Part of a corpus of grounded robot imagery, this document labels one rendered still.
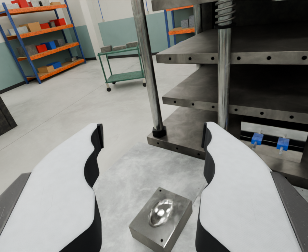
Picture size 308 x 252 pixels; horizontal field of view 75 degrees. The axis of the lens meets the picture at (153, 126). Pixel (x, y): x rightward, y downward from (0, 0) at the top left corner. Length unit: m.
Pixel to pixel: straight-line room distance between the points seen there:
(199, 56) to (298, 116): 0.50
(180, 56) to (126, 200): 0.74
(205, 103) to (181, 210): 0.57
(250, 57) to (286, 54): 0.12
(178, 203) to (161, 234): 0.13
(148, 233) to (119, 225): 0.17
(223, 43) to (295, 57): 0.27
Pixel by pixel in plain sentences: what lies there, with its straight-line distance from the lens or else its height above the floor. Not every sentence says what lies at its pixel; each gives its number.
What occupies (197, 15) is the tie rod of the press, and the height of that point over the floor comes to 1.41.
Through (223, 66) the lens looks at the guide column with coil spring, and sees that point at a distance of 0.96.
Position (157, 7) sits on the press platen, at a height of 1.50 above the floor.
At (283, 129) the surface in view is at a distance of 1.07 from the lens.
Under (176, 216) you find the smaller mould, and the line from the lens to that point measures 0.79.
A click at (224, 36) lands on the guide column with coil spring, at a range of 0.94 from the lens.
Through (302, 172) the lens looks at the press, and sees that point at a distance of 1.13.
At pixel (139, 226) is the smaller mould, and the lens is 0.79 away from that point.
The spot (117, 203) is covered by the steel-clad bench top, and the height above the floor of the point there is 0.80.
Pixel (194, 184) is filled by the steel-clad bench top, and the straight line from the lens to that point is 0.97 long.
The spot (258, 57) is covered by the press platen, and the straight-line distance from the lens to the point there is 0.97.
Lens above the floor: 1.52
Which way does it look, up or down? 30 degrees down
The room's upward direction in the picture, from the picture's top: 11 degrees counter-clockwise
